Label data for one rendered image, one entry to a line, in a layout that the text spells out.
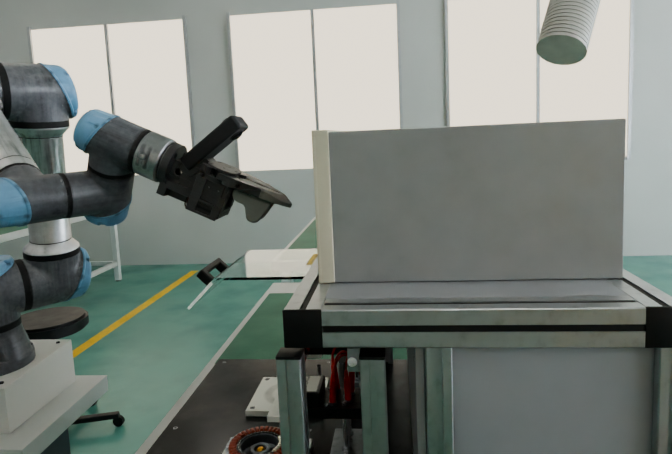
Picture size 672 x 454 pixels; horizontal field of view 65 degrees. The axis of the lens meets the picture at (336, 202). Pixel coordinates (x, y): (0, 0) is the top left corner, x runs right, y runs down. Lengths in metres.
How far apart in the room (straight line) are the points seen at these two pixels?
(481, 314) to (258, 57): 5.25
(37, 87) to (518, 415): 1.06
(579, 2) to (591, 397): 1.52
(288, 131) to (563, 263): 5.00
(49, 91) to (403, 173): 0.82
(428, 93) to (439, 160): 4.86
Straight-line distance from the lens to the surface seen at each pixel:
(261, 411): 1.14
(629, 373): 0.70
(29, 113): 1.28
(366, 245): 0.71
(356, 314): 0.62
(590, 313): 0.65
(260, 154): 5.69
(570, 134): 0.73
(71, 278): 1.36
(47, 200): 0.94
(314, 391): 0.88
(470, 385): 0.67
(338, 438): 0.95
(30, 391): 1.37
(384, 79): 5.55
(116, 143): 0.91
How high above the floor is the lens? 1.31
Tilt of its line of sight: 7 degrees down
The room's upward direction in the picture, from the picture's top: 3 degrees counter-clockwise
